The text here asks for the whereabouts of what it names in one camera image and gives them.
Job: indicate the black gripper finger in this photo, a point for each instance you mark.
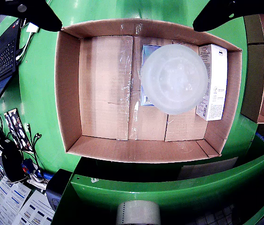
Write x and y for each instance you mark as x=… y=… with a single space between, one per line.
x=239 y=9
x=24 y=11

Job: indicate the translucent white suction cup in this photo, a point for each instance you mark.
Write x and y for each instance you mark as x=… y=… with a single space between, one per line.
x=174 y=79

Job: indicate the divided cardboard box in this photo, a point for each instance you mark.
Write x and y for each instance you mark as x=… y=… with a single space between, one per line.
x=253 y=82

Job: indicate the long white product box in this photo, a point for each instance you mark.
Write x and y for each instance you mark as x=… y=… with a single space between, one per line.
x=216 y=82

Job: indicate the teal holographic product box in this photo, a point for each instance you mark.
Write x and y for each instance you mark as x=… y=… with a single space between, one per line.
x=147 y=49

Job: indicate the open cardboard tray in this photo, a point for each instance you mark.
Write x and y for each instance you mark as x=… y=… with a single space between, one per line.
x=104 y=93

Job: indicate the black box device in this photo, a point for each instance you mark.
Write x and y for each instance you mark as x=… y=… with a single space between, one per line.
x=57 y=187

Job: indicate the white charger block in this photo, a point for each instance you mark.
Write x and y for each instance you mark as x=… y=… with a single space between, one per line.
x=32 y=27

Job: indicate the black laptop keyboard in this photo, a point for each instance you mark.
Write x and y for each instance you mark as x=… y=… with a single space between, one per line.
x=4 y=56

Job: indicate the black white patterned flat carton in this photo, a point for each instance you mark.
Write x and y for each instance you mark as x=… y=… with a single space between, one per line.
x=17 y=129

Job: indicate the black rounded device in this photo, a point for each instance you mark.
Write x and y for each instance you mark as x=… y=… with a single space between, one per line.
x=12 y=161

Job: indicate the white printed paper sheet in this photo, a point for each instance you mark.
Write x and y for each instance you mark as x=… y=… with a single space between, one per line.
x=36 y=208
x=3 y=201

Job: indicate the green metal cabinet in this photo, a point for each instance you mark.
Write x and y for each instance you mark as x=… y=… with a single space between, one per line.
x=146 y=192

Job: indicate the beige packing tape roll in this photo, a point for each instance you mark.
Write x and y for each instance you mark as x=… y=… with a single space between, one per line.
x=136 y=213

